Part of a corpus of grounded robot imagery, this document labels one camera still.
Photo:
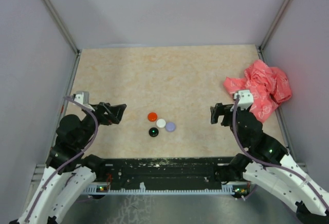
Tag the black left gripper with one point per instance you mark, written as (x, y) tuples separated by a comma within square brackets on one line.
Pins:
[(108, 118)]

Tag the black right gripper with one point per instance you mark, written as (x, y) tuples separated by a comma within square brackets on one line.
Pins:
[(225, 110)]

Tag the orange earbud charging case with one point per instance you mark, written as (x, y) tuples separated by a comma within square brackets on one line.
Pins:
[(152, 116)]

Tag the white earbud charging case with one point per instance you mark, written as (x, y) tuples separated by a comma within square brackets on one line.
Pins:
[(161, 123)]

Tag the purple earbud charging case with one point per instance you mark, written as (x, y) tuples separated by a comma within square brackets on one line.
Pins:
[(170, 127)]

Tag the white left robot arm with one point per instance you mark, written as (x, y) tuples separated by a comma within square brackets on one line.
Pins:
[(68, 173)]

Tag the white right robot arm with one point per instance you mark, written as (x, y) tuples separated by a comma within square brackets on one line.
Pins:
[(265, 162)]

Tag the pink crumpled plastic bag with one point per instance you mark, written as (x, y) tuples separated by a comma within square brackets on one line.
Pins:
[(269, 86)]

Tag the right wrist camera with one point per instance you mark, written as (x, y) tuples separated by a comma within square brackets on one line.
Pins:
[(243, 99)]

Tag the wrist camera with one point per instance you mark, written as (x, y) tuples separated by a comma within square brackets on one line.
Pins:
[(243, 99), (81, 97)]

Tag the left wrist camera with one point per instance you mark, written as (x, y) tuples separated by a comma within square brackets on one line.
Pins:
[(81, 97)]

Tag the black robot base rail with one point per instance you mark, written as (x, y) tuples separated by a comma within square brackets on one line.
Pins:
[(171, 176)]

